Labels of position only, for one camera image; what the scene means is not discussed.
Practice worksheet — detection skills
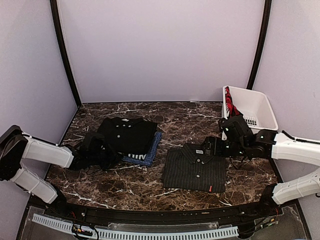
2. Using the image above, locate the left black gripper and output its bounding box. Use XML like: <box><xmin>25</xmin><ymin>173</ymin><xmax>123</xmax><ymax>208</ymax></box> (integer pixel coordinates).
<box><xmin>88</xmin><ymin>144</ymin><xmax>124</xmax><ymax>172</ymax></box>

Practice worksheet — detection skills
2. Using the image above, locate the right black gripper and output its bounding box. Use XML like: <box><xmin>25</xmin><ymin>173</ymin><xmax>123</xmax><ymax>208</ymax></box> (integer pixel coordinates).
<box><xmin>201</xmin><ymin>135</ymin><xmax>248</xmax><ymax>158</ymax></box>

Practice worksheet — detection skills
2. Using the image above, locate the black pinstriped long sleeve shirt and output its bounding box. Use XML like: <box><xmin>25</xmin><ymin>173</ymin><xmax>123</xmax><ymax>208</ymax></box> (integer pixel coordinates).
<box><xmin>162</xmin><ymin>143</ymin><xmax>226</xmax><ymax>193</ymax></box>

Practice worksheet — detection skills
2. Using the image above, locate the black button shirt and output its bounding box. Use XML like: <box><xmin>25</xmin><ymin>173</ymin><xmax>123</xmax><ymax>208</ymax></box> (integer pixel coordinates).
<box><xmin>97</xmin><ymin>117</ymin><xmax>158</xmax><ymax>155</ymax></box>

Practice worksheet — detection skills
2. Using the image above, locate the black white lettered shirt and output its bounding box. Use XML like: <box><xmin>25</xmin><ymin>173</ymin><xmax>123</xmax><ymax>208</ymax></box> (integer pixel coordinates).
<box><xmin>118</xmin><ymin>152</ymin><xmax>147</xmax><ymax>161</ymax></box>

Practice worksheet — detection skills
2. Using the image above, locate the blue checkered shirt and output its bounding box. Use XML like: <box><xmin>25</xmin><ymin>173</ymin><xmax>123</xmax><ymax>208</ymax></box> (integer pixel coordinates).
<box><xmin>122</xmin><ymin>131</ymin><xmax>162</xmax><ymax>167</ymax></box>

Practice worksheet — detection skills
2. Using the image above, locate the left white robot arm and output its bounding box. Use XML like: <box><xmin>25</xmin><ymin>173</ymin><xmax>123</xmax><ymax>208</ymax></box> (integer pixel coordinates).
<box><xmin>0</xmin><ymin>125</ymin><xmax>122</xmax><ymax>218</ymax></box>

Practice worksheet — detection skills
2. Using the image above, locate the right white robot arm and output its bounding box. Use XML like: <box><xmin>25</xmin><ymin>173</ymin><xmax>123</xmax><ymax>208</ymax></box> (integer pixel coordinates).
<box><xmin>200</xmin><ymin>127</ymin><xmax>320</xmax><ymax>217</ymax></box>

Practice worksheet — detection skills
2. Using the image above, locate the red black shirt in bin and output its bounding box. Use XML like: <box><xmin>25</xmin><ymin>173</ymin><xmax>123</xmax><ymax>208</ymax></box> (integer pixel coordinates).
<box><xmin>224</xmin><ymin>86</ymin><xmax>243</xmax><ymax>119</ymax></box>

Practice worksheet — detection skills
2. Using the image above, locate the white plastic bin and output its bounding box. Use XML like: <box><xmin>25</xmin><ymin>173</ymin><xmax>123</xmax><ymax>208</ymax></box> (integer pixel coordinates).
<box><xmin>221</xmin><ymin>85</ymin><xmax>279</xmax><ymax>134</ymax></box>

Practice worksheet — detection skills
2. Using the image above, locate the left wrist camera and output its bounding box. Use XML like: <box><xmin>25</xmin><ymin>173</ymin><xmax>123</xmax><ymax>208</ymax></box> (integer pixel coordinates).
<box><xmin>80</xmin><ymin>132</ymin><xmax>105</xmax><ymax>154</ymax></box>

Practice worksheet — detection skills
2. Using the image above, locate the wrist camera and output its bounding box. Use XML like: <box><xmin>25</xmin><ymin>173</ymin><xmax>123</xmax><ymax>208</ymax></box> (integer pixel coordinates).
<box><xmin>80</xmin><ymin>132</ymin><xmax>105</xmax><ymax>154</ymax></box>
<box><xmin>218</xmin><ymin>115</ymin><xmax>255</xmax><ymax>148</ymax></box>

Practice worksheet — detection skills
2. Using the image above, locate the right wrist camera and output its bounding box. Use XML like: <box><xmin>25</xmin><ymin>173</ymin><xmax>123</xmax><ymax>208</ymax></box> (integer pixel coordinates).
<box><xmin>218</xmin><ymin>115</ymin><xmax>255</xmax><ymax>148</ymax></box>

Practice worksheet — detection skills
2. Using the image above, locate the white slotted cable duct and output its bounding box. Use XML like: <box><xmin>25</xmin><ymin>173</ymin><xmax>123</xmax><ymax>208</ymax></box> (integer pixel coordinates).
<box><xmin>31</xmin><ymin>213</ymin><xmax>239</xmax><ymax>240</ymax></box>

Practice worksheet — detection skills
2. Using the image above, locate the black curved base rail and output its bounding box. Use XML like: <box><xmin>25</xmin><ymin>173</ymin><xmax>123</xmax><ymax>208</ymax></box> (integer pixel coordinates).
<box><xmin>27</xmin><ymin>191</ymin><xmax>301</xmax><ymax>226</ymax></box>

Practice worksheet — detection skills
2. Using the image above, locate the right black frame post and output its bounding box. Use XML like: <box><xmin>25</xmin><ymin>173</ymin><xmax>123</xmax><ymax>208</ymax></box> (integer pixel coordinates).
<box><xmin>246</xmin><ymin>0</ymin><xmax>272</xmax><ymax>90</ymax></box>

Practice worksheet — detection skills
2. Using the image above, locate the black frame post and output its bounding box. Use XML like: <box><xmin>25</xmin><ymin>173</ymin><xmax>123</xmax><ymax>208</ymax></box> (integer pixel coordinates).
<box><xmin>246</xmin><ymin>0</ymin><xmax>272</xmax><ymax>90</ymax></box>
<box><xmin>49</xmin><ymin>0</ymin><xmax>82</xmax><ymax>107</ymax></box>

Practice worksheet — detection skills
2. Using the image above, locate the left black frame post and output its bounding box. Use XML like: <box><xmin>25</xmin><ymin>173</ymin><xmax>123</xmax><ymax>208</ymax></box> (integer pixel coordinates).
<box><xmin>49</xmin><ymin>0</ymin><xmax>82</xmax><ymax>107</ymax></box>

